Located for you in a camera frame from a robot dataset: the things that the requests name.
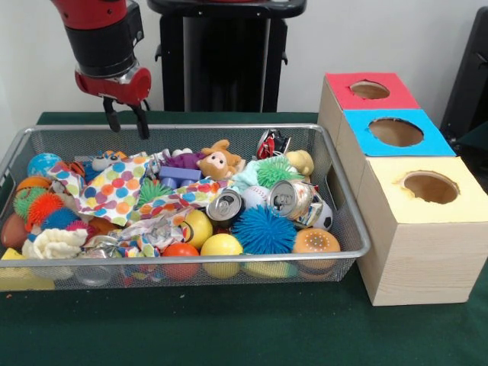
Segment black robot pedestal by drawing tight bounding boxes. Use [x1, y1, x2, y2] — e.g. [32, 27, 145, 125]
[147, 0, 307, 114]

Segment polka dot cloth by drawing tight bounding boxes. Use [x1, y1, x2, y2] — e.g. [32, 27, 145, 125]
[47, 155, 230, 230]

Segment orange ball with cream dots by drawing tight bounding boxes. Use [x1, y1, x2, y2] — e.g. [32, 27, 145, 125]
[293, 228, 342, 275]

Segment crushed silver drink can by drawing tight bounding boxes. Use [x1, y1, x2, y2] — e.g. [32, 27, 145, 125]
[268, 180, 325, 227]

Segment green spiky rubber ball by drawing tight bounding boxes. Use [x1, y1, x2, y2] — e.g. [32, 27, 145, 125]
[255, 156, 304, 189]

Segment blue spiky rubber ball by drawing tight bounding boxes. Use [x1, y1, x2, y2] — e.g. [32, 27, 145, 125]
[231, 204, 297, 256]

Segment black cable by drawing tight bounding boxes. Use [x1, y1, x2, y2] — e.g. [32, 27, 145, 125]
[133, 96, 162, 113]

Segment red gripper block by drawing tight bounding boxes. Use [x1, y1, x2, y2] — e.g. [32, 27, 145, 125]
[75, 67, 152, 140]

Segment wooden box with three holes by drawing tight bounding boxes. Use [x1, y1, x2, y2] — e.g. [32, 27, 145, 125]
[317, 72, 488, 307]

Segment black panel stand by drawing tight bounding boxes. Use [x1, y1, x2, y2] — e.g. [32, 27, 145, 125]
[441, 6, 488, 146]

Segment multicoloured spiky caterpillar toy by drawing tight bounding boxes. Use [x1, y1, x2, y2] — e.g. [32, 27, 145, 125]
[14, 187, 96, 241]

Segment small red ball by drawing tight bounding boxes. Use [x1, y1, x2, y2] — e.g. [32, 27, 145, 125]
[161, 242, 201, 280]

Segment plain yellow ball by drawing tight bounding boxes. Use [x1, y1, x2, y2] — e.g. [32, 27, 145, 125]
[200, 233, 244, 279]

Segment dark green table cloth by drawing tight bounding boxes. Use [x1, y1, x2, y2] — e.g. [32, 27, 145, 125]
[456, 120, 488, 151]
[0, 111, 488, 366]

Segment purple toy building block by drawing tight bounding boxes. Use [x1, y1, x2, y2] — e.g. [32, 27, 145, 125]
[159, 166, 202, 189]

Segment tan plush animal toy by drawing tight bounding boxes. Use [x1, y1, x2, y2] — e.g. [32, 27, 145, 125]
[198, 140, 246, 181]

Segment shallow clear mesh bin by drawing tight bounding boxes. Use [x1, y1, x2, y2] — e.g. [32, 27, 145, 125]
[0, 124, 372, 292]

